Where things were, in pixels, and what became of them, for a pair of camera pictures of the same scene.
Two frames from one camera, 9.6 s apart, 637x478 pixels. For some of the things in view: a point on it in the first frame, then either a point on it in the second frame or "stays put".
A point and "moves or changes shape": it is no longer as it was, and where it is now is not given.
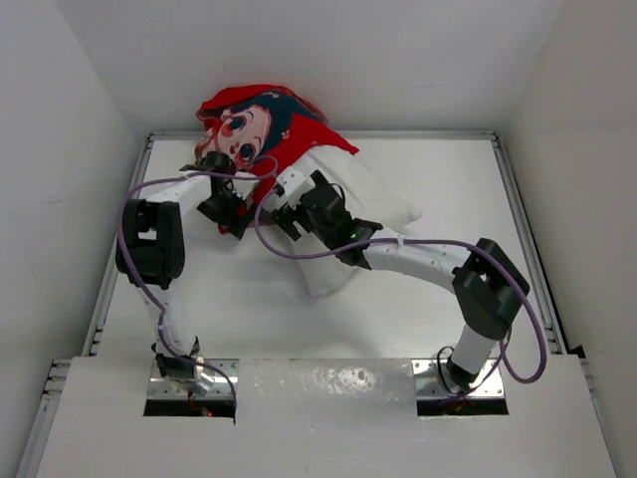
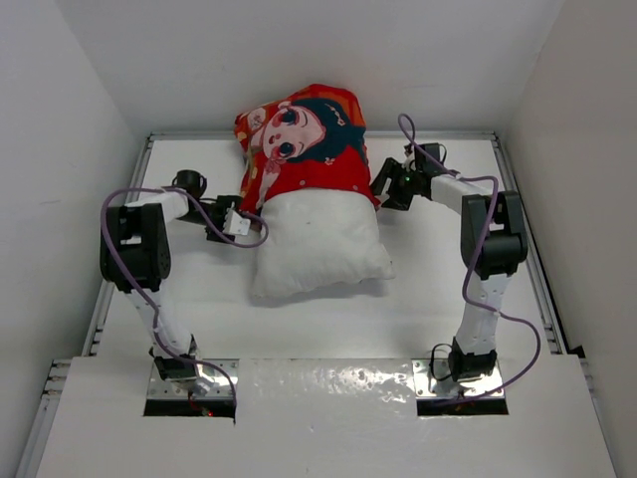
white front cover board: (325, 418) stays put
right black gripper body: (288, 216) -> (403, 184)
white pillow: (367, 196) moves or changes shape
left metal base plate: (161, 387) stays put
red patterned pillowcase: (259, 126) -> (313, 136)
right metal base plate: (432, 379) stays put
